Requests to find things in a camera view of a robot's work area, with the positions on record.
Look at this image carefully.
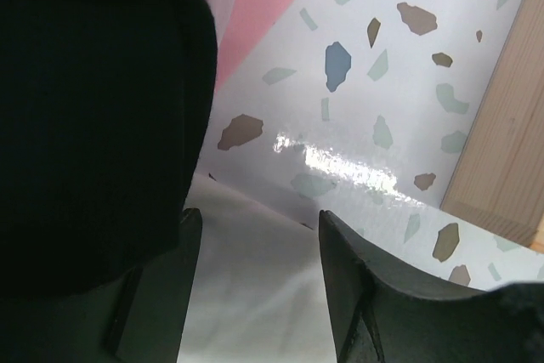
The black garment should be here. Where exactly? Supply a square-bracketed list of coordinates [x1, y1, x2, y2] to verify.
[1, 0, 218, 298]

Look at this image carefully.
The wooden compartment organizer box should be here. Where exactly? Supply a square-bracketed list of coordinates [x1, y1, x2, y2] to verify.
[441, 0, 543, 247]

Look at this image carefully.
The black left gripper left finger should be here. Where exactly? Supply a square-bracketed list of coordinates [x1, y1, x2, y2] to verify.
[105, 208, 201, 363]

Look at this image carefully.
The white floral print t-shirt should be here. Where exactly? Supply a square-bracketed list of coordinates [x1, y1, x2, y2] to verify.
[0, 173, 456, 363]

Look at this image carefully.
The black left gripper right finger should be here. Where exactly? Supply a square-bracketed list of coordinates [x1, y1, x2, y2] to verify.
[319, 211, 543, 362]

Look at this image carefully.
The light pink garment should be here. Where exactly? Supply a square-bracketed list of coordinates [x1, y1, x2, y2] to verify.
[214, 0, 328, 94]

